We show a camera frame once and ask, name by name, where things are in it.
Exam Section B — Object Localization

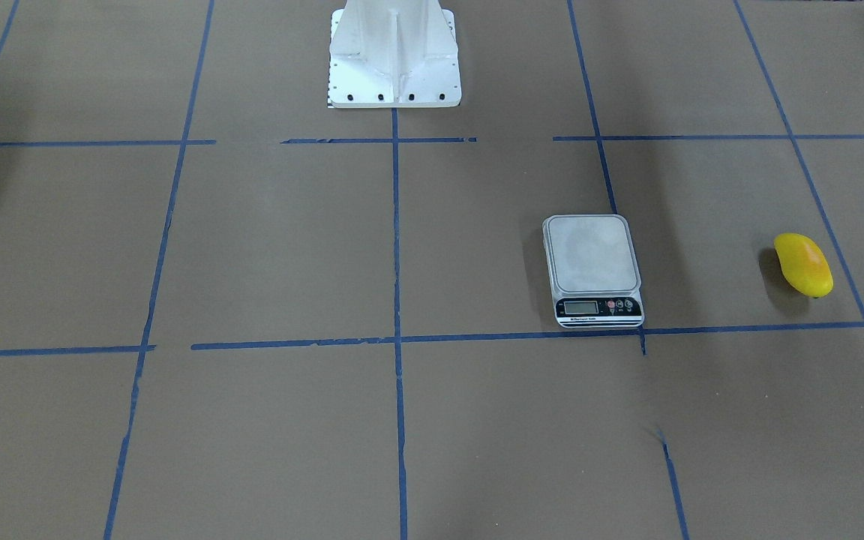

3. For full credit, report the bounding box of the yellow mango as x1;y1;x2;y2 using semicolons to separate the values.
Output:
772;232;834;299

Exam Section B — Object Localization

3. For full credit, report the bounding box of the silver digital kitchen scale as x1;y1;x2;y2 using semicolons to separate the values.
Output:
542;213;645;329

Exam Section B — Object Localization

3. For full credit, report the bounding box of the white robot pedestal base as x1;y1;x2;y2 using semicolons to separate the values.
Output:
327;1;463;109

